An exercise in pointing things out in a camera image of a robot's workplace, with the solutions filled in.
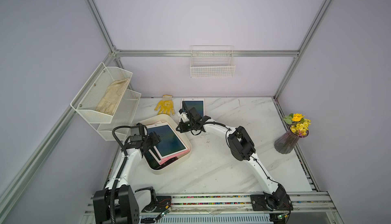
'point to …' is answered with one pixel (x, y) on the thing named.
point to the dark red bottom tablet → (154, 163)
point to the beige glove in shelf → (113, 94)
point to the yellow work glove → (166, 106)
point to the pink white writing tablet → (197, 103)
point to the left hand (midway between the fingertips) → (157, 140)
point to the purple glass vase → (287, 142)
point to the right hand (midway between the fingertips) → (177, 130)
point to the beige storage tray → (177, 124)
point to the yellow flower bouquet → (299, 124)
